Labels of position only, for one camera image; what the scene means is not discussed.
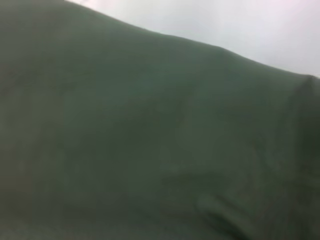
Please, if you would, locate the dark green FREE T-shirt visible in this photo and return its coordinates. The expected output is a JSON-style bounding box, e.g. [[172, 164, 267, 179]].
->
[[0, 0, 320, 240]]

